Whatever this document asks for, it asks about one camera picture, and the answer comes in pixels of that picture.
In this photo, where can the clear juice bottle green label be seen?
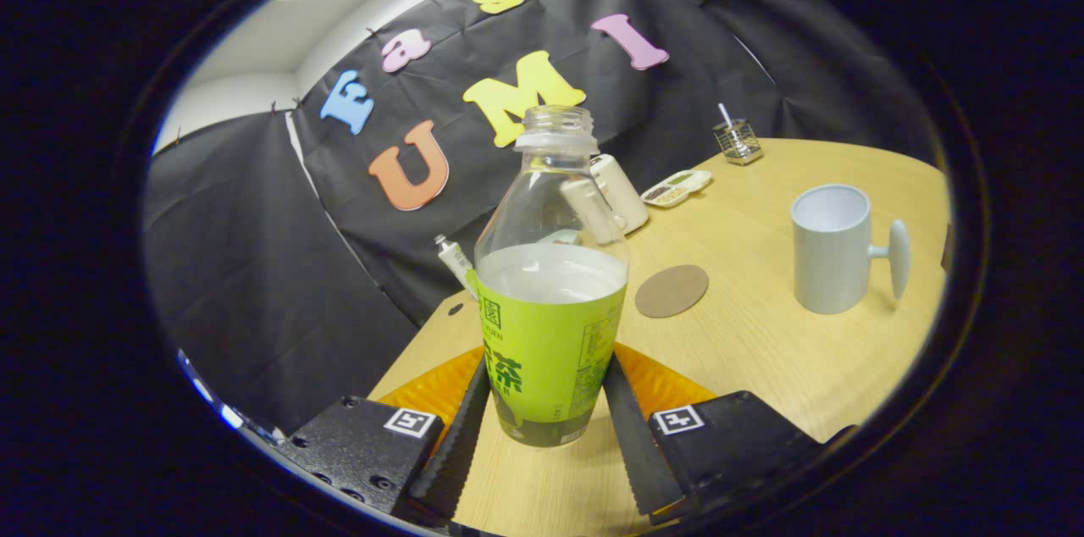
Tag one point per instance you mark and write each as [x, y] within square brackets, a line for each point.
[550, 342]

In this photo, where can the white divided tray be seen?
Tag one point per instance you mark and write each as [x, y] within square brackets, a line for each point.
[677, 187]

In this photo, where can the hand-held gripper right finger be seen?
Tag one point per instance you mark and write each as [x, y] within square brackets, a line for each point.
[635, 452]

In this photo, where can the white straw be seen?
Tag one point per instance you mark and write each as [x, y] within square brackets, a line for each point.
[725, 113]

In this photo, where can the black backdrop cloth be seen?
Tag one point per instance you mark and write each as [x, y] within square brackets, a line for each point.
[254, 266]

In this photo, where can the wooden table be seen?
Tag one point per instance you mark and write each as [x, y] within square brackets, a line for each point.
[762, 359]

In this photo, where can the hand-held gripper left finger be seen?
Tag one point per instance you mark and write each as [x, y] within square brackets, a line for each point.
[449, 452]

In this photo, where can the white cup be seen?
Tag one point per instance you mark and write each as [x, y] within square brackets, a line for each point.
[830, 266]

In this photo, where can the small white green bottle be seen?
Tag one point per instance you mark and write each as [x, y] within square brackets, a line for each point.
[457, 262]

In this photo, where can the round brown coaster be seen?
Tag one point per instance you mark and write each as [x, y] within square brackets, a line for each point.
[671, 291]

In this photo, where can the white toaster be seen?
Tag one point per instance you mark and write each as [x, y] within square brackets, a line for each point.
[625, 194]

